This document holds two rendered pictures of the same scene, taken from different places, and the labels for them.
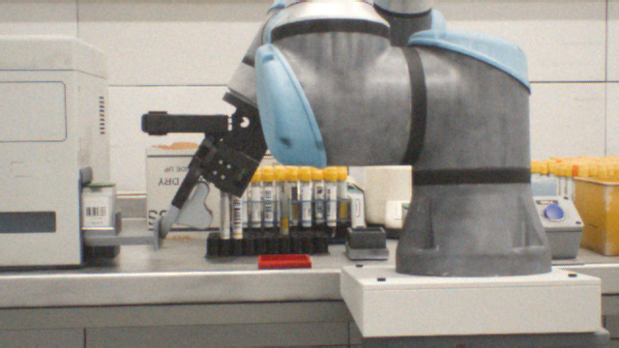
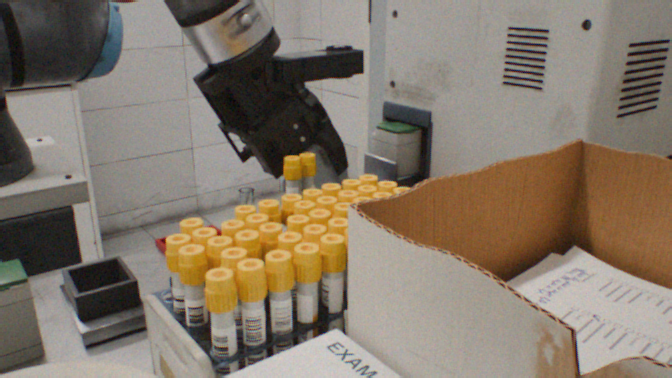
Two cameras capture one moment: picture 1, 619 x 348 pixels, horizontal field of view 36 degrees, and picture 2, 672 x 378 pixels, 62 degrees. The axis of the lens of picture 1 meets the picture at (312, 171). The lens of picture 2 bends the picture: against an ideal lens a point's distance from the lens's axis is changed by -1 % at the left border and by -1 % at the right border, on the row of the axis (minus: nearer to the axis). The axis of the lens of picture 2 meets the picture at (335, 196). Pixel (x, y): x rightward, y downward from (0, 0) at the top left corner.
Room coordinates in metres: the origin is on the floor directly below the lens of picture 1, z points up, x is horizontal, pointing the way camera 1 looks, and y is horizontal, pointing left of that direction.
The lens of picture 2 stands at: (1.76, -0.14, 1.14)
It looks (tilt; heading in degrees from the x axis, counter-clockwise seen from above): 20 degrees down; 147
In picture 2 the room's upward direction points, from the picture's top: straight up
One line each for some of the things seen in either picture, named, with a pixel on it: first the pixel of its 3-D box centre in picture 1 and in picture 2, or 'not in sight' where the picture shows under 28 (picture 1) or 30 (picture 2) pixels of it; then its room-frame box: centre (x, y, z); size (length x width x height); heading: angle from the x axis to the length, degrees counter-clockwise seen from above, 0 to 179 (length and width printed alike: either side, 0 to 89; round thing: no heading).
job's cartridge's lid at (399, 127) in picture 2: (99, 186); (396, 127); (1.25, 0.28, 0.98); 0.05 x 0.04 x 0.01; 4
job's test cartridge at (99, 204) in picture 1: (99, 210); (395, 154); (1.25, 0.28, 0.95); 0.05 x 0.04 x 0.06; 4
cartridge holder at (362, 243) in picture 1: (366, 243); (102, 293); (1.30, -0.07, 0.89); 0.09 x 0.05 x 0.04; 1
